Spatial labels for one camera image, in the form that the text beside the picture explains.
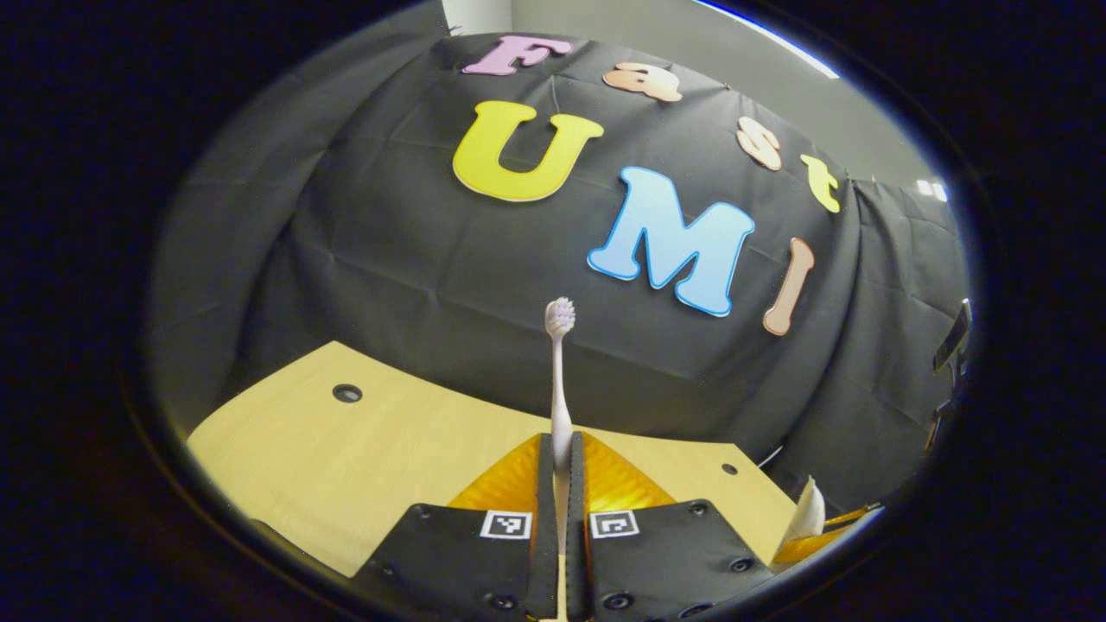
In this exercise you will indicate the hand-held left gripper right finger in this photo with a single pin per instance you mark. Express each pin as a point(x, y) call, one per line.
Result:
point(577, 518)

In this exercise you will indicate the small ceiling light panel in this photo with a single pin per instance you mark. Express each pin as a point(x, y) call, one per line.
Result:
point(931, 188)

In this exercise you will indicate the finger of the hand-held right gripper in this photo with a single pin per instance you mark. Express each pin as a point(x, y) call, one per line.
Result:
point(834, 531)

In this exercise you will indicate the black backdrop cloth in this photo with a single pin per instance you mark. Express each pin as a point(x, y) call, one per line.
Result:
point(389, 259)

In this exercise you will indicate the pale pink toothbrush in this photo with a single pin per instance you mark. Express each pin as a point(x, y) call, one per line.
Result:
point(560, 406)

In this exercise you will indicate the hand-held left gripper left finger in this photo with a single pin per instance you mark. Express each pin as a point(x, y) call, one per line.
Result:
point(544, 518)

